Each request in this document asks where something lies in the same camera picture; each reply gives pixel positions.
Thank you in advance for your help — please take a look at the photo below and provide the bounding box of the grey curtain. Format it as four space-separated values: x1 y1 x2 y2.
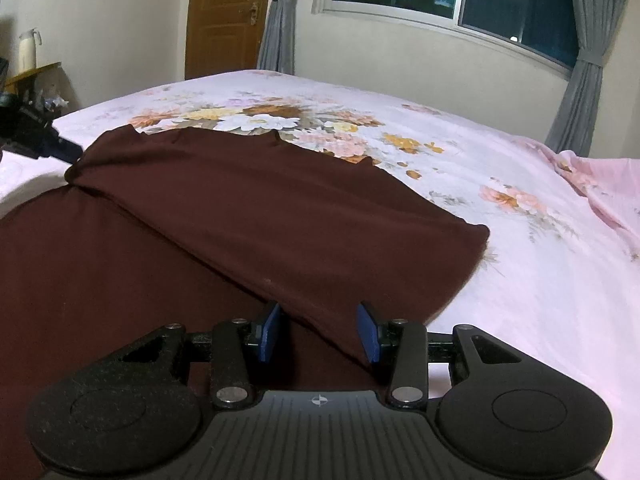
256 0 297 75
544 0 633 157

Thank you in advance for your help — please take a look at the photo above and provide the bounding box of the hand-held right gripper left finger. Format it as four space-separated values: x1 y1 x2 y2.
112 302 284 409

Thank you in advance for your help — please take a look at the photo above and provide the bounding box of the floral bed sheet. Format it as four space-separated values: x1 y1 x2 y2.
0 69 640 480

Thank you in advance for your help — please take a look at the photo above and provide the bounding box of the white bottle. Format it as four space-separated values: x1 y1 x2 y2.
18 29 44 73

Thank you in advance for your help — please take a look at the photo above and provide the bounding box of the wooden door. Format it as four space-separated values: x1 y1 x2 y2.
184 0 274 81

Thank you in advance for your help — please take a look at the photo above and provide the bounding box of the maroon garment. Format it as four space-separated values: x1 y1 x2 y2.
0 126 491 480

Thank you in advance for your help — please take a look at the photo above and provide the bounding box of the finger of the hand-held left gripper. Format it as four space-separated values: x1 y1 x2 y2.
47 130 85 166

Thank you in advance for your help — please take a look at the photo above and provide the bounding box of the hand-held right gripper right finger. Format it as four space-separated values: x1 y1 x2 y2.
356 301 526 408

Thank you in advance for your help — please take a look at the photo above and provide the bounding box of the yellow wooden shelf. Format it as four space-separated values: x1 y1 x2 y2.
4 62 63 92

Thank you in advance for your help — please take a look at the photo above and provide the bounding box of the pink floral pillow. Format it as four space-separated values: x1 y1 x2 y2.
515 135 640 264

